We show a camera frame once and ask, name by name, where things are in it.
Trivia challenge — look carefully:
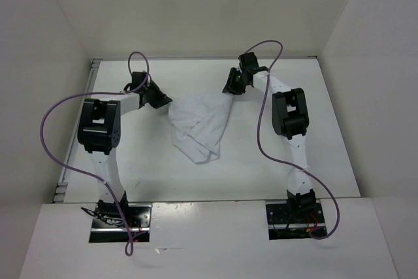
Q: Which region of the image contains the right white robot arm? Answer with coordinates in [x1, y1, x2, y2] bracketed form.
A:
[223, 52, 316, 222]

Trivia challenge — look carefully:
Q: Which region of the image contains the white skirt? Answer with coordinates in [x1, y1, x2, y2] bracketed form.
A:
[169, 92, 233, 165]

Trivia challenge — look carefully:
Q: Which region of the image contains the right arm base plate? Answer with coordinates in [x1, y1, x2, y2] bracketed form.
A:
[265, 201, 327, 240]

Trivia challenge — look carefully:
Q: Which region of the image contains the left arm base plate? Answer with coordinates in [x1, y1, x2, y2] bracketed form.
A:
[83, 203, 152, 243]

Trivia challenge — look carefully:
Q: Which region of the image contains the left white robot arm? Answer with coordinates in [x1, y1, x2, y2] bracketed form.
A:
[77, 72, 172, 227]

